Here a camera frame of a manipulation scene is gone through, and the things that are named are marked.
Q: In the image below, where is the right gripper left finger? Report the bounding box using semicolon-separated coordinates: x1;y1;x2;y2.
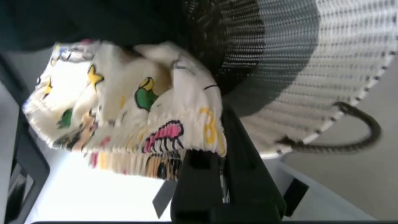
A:
170;149;229;223

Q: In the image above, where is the white laundry basket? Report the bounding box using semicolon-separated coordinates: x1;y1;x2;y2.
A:
182;0;398;160

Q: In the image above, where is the cream printed garment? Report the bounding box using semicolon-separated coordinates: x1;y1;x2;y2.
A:
21;39;228;218

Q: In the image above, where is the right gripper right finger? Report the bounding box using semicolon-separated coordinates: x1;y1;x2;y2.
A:
221;105;287;223

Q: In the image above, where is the black garment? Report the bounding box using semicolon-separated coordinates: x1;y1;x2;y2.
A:
0;0;200;54

